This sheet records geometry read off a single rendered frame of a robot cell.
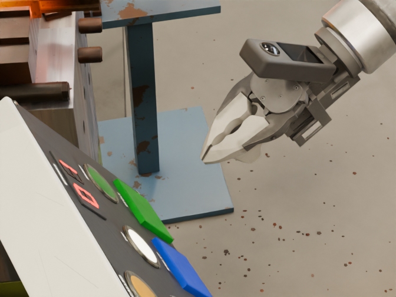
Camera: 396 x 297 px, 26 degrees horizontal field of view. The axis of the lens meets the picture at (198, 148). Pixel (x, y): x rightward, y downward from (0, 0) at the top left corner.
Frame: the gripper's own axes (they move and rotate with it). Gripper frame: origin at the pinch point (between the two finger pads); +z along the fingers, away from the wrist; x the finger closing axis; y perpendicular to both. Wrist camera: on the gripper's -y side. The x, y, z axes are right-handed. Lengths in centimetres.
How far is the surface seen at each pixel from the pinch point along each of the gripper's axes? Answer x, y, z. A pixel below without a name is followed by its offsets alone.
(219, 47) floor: 121, 130, -12
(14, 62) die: 36.3, 1.7, 14.6
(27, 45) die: 39.0, 3.3, 11.9
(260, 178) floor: 68, 121, 4
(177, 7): 67, 47, -9
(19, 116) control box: 3.5, -21.6, 11.1
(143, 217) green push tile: -3.2, -2.9, 10.3
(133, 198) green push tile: 0.4, -2.1, 10.2
